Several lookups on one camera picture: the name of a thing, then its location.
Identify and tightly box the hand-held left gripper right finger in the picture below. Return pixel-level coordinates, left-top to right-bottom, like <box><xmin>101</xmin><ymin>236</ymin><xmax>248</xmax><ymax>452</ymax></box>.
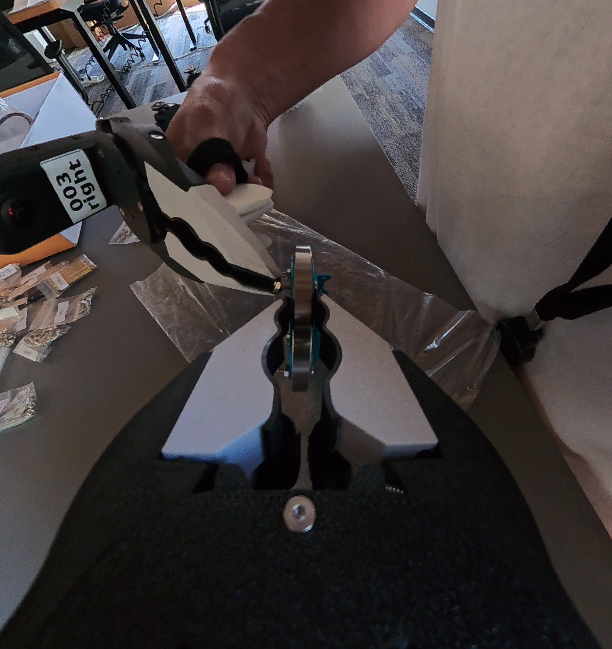
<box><xmin>307</xmin><ymin>293</ymin><xmax>438</xmax><ymax>490</ymax></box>

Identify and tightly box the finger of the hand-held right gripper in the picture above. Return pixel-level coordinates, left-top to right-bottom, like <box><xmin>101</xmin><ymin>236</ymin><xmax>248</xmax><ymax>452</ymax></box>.
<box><xmin>164</xmin><ymin>231</ymin><xmax>281</xmax><ymax>295</ymax></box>
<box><xmin>144</xmin><ymin>161</ymin><xmax>281</xmax><ymax>281</ymax></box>

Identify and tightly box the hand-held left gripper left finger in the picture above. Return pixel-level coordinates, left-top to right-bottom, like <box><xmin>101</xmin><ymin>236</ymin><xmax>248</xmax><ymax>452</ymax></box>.
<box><xmin>161</xmin><ymin>298</ymin><xmax>300</xmax><ymax>490</ymax></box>

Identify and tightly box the blue disc with bearing ring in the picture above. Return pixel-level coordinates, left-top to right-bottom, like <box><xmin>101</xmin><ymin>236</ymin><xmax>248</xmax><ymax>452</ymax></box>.
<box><xmin>275</xmin><ymin>246</ymin><xmax>333</xmax><ymax>392</ymax></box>

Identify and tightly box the person's right forearm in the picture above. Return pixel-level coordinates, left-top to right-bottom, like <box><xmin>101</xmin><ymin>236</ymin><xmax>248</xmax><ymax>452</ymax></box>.
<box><xmin>207</xmin><ymin>0</ymin><xmax>418</xmax><ymax>127</ymax></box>

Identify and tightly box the grey desk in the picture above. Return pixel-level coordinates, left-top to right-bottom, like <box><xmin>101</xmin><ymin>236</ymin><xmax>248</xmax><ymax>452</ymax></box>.
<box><xmin>0</xmin><ymin>76</ymin><xmax>612</xmax><ymax>649</ymax></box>

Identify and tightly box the person's right hand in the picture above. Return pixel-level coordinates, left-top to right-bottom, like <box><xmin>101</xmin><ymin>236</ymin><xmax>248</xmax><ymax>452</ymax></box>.
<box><xmin>165</xmin><ymin>70</ymin><xmax>276</xmax><ymax>197</ymax></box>

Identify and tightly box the orange and white cardboard box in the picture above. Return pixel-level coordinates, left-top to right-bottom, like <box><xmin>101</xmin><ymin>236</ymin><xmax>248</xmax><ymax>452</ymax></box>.
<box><xmin>0</xmin><ymin>71</ymin><xmax>97</xmax><ymax>282</ymax></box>

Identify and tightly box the pile of small hardware bags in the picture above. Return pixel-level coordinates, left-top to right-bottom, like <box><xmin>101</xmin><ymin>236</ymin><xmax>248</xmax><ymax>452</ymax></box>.
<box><xmin>0</xmin><ymin>254</ymin><xmax>100</xmax><ymax>441</ymax></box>

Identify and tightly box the black monitor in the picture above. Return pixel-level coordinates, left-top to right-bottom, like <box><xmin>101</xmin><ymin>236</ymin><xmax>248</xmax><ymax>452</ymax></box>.
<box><xmin>0</xmin><ymin>4</ymin><xmax>54</xmax><ymax>93</ymax></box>

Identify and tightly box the black star chair base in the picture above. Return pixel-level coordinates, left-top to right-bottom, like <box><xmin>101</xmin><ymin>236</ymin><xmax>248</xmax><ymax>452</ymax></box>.
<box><xmin>100</xmin><ymin>25</ymin><xmax>157</xmax><ymax>64</ymax></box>

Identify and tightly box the black cable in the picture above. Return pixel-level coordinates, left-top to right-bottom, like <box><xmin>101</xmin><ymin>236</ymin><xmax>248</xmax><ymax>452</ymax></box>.
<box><xmin>0</xmin><ymin>113</ymin><xmax>34</xmax><ymax>137</ymax></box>

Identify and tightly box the black metal table frame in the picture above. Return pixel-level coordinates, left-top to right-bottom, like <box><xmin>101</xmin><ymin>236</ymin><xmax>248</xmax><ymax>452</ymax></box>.
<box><xmin>7</xmin><ymin>0</ymin><xmax>225</xmax><ymax>110</ymax></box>

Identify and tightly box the black lanyard strap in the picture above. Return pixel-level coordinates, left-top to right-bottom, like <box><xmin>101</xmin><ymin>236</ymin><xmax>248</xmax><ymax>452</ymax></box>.
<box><xmin>496</xmin><ymin>195</ymin><xmax>612</xmax><ymax>367</ymax></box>

